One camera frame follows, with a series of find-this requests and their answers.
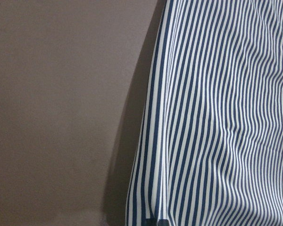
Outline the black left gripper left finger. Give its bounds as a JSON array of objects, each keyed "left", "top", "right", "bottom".
[{"left": 142, "top": 218, "right": 154, "bottom": 226}]

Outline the striped polo shirt white collar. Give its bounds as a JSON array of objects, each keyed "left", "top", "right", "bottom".
[{"left": 125, "top": 0, "right": 283, "bottom": 226}]

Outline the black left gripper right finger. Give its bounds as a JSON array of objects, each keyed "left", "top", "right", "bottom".
[{"left": 157, "top": 219, "right": 169, "bottom": 226}]

